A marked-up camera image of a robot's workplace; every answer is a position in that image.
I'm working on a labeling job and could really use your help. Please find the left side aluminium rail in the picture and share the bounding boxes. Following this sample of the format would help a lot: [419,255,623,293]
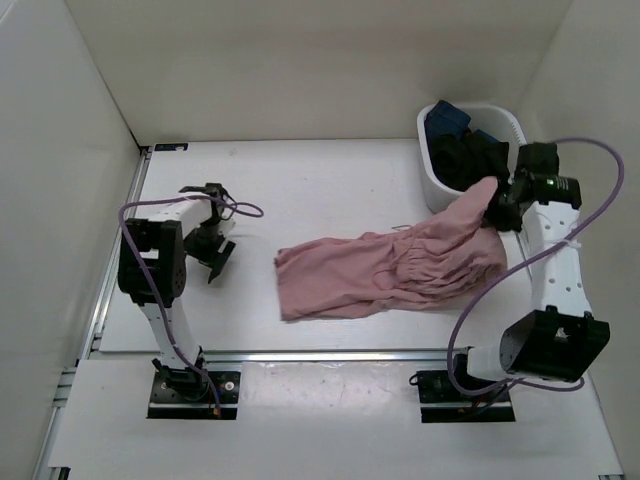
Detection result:
[32,144,154,480]

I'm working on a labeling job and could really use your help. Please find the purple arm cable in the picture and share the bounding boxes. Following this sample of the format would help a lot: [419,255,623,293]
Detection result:
[447,137,626,396]
[117,197,265,406]

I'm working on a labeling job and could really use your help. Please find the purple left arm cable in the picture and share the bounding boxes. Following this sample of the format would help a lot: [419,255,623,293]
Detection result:
[117,197,265,406]

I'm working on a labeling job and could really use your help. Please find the blue folded garment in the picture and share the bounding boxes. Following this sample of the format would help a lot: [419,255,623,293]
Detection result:
[422,100,499,146]

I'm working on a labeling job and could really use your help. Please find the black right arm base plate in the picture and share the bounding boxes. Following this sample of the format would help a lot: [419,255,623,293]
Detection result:
[408,370,516,424]

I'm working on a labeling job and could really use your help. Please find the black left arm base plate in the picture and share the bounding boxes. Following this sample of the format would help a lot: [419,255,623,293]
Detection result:
[147,370,241,421]

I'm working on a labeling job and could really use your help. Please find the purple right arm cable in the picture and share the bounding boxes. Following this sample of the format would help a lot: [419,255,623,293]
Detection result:
[447,137,626,396]

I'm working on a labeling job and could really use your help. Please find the white plastic basket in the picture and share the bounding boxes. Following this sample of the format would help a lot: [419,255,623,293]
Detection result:
[417,100,525,213]

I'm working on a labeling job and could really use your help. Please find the aluminium table frame rail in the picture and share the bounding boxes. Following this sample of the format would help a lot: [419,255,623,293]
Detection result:
[94,349,476,364]

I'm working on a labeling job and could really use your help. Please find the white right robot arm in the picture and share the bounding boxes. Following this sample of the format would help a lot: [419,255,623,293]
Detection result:
[449,143,610,400]

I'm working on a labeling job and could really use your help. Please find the blue label sticker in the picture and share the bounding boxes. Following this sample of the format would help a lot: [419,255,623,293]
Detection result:
[154,143,189,152]

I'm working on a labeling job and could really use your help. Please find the black folded garment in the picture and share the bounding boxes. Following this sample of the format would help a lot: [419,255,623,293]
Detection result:
[429,140,510,192]

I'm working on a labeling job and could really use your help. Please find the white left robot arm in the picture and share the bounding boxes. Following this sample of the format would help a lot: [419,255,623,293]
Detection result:
[117,183,238,403]

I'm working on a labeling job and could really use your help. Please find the pink trousers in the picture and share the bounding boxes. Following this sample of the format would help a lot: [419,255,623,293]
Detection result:
[274,177,507,321]

